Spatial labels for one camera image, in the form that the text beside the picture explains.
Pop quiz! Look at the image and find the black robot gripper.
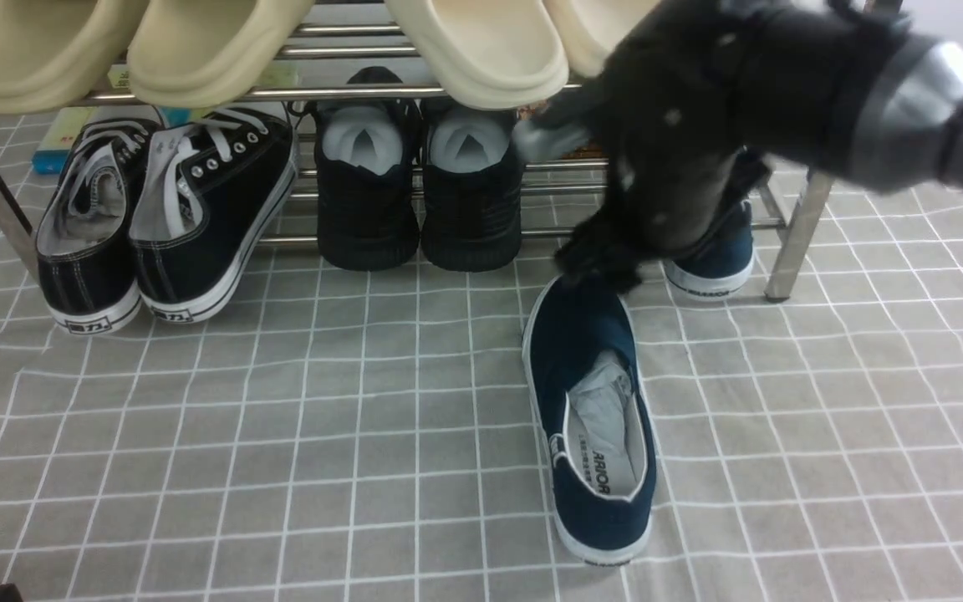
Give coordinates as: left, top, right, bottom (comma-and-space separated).
512, 0, 792, 293

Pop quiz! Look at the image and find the navy slip-on shoe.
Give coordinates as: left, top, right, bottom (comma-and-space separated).
521, 277, 659, 565
664, 150, 771, 302

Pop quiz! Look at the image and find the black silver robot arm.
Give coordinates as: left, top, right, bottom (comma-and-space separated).
512, 1, 963, 298

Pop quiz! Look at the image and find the steel shoe rack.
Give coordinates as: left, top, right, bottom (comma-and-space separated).
0, 0, 903, 303

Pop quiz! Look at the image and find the blue book behind rack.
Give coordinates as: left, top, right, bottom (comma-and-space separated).
31, 105, 167, 175

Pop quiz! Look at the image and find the black knit shoe right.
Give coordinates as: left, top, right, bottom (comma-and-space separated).
420, 98, 525, 272

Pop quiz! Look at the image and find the black knit shoe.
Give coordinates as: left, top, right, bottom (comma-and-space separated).
304, 98, 423, 272
420, 98, 525, 272

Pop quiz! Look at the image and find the cream slipper centre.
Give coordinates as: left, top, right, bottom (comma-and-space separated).
385, 1, 569, 110

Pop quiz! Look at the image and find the cream slipper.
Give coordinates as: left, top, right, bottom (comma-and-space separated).
543, 0, 657, 77
385, 1, 569, 110

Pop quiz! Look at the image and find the cream slipper right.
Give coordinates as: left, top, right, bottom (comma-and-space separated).
543, 0, 657, 77

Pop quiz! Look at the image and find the black knit shoe left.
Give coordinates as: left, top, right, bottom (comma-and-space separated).
304, 98, 423, 272

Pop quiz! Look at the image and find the grey checked floor cloth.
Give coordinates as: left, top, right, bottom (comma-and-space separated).
0, 67, 963, 602

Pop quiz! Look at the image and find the black canvas sneaker right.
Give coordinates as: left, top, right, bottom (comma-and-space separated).
129, 103, 298, 324

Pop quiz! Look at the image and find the black canvas sneaker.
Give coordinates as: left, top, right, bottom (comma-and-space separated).
129, 103, 298, 324
34, 115, 163, 336

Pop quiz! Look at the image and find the olive slipper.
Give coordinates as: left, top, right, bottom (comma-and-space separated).
126, 1, 314, 108
0, 1, 149, 115

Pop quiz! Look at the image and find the black canvas sneaker left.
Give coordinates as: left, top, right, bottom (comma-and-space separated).
34, 115, 163, 336

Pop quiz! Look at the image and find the olive slipper far left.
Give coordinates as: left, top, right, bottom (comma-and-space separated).
0, 1, 149, 115

